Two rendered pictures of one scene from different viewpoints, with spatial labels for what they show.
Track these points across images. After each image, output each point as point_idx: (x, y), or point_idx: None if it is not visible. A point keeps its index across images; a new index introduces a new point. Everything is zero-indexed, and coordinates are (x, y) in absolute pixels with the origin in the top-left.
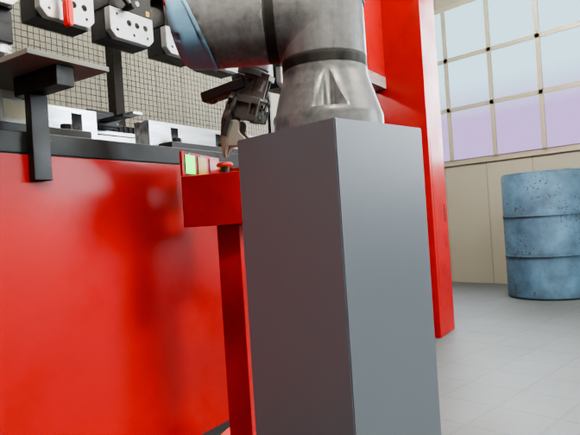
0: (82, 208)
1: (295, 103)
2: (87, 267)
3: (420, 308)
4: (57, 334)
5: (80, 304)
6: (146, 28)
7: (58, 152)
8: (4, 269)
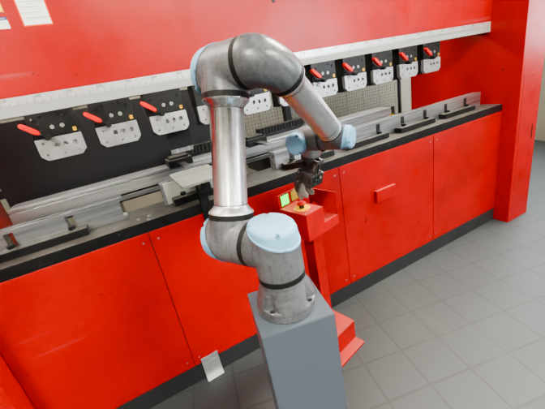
0: None
1: (259, 303)
2: None
3: (333, 391)
4: (230, 281)
5: (239, 267)
6: (265, 98)
7: None
8: (202, 264)
